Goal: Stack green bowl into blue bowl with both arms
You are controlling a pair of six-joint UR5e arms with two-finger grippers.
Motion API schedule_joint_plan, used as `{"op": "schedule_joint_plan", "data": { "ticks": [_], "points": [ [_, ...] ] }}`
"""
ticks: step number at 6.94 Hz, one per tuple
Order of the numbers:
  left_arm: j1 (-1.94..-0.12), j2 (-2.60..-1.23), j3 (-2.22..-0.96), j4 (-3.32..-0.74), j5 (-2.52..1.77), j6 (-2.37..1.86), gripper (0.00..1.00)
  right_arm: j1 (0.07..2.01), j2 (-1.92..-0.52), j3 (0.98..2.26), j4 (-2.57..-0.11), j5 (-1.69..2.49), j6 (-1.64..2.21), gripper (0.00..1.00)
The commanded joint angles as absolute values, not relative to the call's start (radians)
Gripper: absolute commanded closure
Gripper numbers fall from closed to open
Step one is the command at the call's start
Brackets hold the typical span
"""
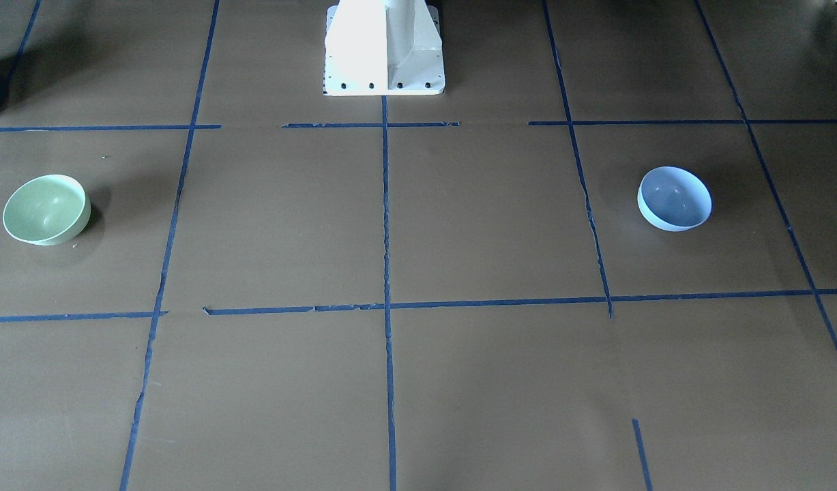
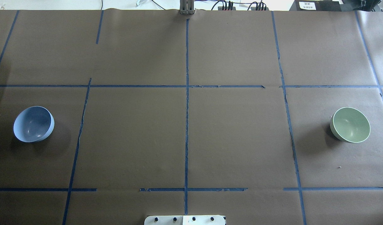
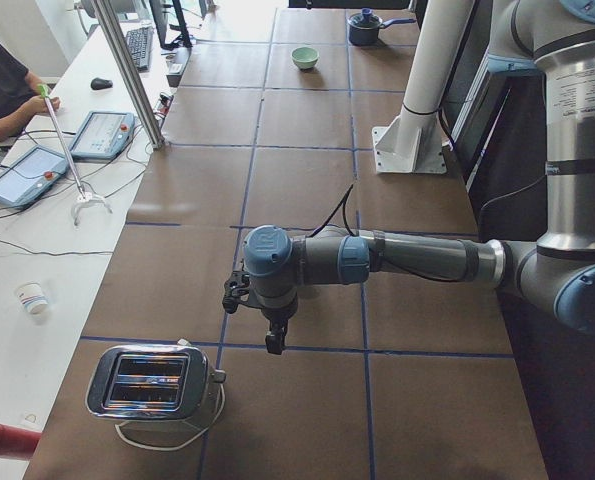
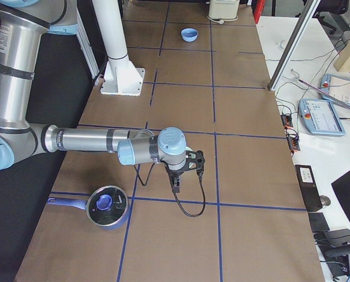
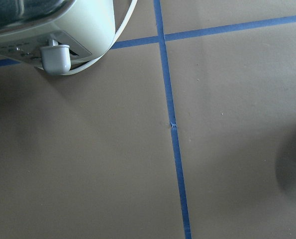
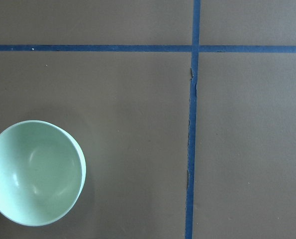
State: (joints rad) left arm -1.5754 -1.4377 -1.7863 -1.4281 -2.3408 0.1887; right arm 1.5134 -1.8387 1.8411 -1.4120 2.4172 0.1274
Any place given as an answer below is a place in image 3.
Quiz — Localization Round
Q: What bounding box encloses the far teach pendant tablet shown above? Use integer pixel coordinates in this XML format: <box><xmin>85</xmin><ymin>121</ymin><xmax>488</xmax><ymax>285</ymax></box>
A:
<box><xmin>70</xmin><ymin>111</ymin><xmax>135</xmax><ymax>163</ymax></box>

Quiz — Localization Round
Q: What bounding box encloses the black keyboard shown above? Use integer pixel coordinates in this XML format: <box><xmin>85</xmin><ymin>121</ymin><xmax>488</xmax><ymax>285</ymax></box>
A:
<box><xmin>125</xmin><ymin>27</ymin><xmax>153</xmax><ymax>72</ymax></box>

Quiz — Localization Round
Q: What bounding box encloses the white mounting pillar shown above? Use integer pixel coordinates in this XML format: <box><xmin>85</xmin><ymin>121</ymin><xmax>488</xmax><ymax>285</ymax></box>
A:
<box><xmin>372</xmin><ymin>0</ymin><xmax>475</xmax><ymax>174</ymax></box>

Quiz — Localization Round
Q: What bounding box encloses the aluminium frame post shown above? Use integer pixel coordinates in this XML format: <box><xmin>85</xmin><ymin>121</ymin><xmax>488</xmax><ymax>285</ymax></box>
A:
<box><xmin>91</xmin><ymin>0</ymin><xmax>164</xmax><ymax>150</ymax></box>

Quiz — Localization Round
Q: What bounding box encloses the white toaster cable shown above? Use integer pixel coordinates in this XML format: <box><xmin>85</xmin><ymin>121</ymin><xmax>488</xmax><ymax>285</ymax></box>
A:
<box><xmin>114</xmin><ymin>387</ymin><xmax>227</xmax><ymax>452</ymax></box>

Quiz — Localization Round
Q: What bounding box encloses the green bowl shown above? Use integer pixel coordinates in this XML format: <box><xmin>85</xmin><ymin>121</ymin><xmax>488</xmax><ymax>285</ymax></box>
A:
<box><xmin>291</xmin><ymin>46</ymin><xmax>319</xmax><ymax>70</ymax></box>

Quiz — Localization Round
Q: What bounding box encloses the red tube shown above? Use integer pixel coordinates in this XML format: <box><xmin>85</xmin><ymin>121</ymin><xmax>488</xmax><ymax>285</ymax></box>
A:
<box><xmin>0</xmin><ymin>424</ymin><xmax>41</xmax><ymax>460</ymax></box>

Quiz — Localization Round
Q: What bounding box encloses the blue saucepan with lid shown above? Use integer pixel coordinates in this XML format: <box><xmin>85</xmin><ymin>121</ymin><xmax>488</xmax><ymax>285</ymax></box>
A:
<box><xmin>347</xmin><ymin>8</ymin><xmax>416</xmax><ymax>46</ymax></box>

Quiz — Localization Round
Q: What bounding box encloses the paper cup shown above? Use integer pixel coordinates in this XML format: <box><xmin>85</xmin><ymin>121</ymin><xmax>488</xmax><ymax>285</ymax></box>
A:
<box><xmin>15</xmin><ymin>282</ymin><xmax>48</xmax><ymax>315</ymax></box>

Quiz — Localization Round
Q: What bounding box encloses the near teach pendant tablet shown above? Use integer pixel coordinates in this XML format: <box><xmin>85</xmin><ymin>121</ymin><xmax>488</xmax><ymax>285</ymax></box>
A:
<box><xmin>0</xmin><ymin>145</ymin><xmax>68</xmax><ymax>208</ymax></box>

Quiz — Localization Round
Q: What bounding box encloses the silver toaster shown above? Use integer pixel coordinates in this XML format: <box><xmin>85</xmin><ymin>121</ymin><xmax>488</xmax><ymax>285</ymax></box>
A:
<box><xmin>86</xmin><ymin>342</ymin><xmax>226</xmax><ymax>434</ymax></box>

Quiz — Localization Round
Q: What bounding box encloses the teach pendant tablet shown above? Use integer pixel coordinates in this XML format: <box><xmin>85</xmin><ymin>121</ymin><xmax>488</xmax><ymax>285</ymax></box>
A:
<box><xmin>70</xmin><ymin>111</ymin><xmax>135</xmax><ymax>163</ymax></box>
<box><xmin>0</xmin><ymin>145</ymin><xmax>68</xmax><ymax>208</ymax></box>

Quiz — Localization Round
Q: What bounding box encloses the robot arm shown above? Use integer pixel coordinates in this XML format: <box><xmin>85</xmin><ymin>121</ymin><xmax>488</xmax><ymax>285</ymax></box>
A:
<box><xmin>222</xmin><ymin>1</ymin><xmax>595</xmax><ymax>354</ymax></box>

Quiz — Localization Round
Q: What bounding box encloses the black computer mouse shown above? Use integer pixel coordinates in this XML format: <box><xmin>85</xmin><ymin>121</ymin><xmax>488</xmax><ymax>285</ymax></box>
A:
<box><xmin>90</xmin><ymin>77</ymin><xmax>113</xmax><ymax>91</ymax></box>

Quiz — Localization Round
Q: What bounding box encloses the seated person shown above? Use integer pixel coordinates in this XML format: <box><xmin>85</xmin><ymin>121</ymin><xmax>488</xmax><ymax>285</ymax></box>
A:
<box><xmin>0</xmin><ymin>44</ymin><xmax>48</xmax><ymax>142</ymax></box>

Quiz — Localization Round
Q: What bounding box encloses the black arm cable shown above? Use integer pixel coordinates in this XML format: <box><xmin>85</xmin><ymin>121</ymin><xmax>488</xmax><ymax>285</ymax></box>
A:
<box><xmin>310</xmin><ymin>183</ymin><xmax>359</xmax><ymax>237</ymax></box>

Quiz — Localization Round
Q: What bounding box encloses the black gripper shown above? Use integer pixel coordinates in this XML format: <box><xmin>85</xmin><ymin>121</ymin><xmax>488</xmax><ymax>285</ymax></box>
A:
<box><xmin>261</xmin><ymin>298</ymin><xmax>297</xmax><ymax>355</ymax></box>

